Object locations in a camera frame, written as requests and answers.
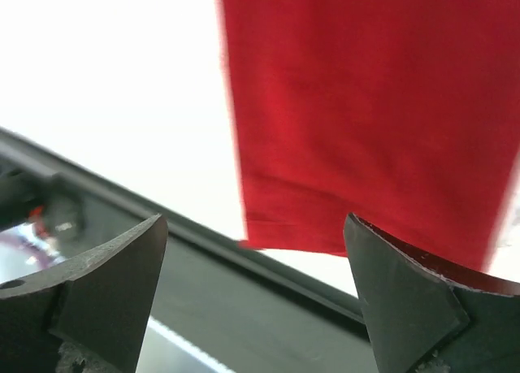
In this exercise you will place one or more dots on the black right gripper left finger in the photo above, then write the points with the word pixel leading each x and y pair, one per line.
pixel 86 314

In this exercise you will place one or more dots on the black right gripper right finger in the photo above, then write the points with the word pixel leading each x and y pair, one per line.
pixel 426 314

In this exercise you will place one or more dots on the dark red t-shirt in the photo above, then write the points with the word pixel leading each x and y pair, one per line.
pixel 402 112

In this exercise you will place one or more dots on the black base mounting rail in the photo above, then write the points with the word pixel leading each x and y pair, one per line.
pixel 217 307

